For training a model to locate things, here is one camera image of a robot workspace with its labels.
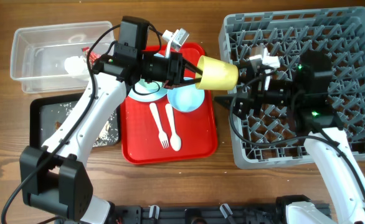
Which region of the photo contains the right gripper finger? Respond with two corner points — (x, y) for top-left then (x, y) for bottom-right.
(237, 62), (251, 73)
(214, 93), (240, 109)

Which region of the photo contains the light blue bowl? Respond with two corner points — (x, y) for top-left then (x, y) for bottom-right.
(167, 84), (205, 113)

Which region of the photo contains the yellow plastic cup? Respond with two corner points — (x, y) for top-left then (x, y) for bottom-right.
(195, 55), (239, 90)

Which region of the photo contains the light blue plate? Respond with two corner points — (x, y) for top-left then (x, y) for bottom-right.
(126, 52), (169, 103)

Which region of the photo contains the white plastic fork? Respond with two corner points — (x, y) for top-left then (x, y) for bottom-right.
(149, 103), (169, 149)

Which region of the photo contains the white plastic spoon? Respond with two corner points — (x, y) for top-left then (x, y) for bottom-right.
(165, 103), (182, 151)

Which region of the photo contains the red snack wrapper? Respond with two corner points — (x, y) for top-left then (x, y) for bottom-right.
(82, 47), (101, 65)

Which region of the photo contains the food scraps and rice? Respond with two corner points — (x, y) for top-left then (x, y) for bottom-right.
(50, 101), (120, 147)

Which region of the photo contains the white tissue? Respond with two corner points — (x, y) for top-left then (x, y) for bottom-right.
(64, 56), (89, 80)

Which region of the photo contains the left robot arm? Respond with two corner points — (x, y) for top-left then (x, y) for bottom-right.
(17, 16), (197, 223)

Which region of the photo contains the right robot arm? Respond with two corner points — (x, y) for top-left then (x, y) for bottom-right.
(215, 50), (365, 223)

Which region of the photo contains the grey dishwasher rack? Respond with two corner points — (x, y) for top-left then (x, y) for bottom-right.
(219, 7), (365, 169)

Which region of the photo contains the red serving tray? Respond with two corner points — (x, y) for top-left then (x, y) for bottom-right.
(118, 42), (219, 165)

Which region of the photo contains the clear plastic bin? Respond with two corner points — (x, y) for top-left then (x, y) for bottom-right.
(10, 21), (113, 93)

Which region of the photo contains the black plastic tray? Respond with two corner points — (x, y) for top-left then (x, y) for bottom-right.
(29, 93), (121, 148)

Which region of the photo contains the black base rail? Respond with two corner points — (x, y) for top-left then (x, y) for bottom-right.
(115, 203), (284, 224)

